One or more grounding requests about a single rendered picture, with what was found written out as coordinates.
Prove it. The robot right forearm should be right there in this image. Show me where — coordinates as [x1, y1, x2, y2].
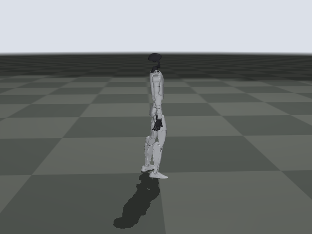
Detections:
[155, 95, 162, 119]

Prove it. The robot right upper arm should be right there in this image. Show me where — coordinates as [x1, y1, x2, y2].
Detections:
[152, 75, 162, 99]

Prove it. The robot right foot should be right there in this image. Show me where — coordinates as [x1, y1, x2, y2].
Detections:
[149, 172, 168, 178]

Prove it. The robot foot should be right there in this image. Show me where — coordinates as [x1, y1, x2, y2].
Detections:
[141, 164, 154, 172]
[149, 172, 168, 178]

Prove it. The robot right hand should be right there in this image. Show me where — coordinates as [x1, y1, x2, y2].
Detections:
[152, 115, 163, 131]

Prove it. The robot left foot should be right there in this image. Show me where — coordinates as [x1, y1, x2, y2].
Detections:
[141, 164, 154, 172]

